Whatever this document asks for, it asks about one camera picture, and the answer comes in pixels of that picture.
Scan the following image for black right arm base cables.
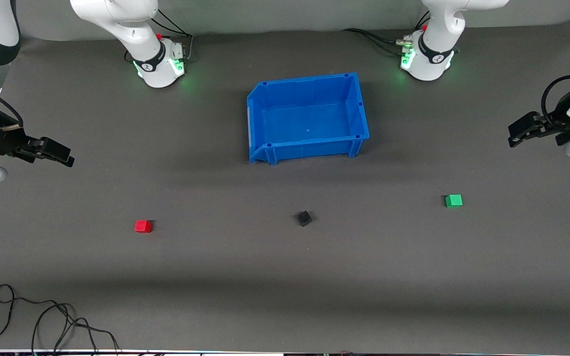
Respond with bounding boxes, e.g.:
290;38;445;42
124;9;194;64

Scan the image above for loose thin black cable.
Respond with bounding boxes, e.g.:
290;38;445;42
0;284;120;355

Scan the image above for black arm base cables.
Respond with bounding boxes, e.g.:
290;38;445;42
124;9;194;64
341;11;431;56

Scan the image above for blue plastic storage bin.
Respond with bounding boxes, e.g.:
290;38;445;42
246;73;370;166

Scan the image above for black left arm base cables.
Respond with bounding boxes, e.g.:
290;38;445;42
341;11;431;56

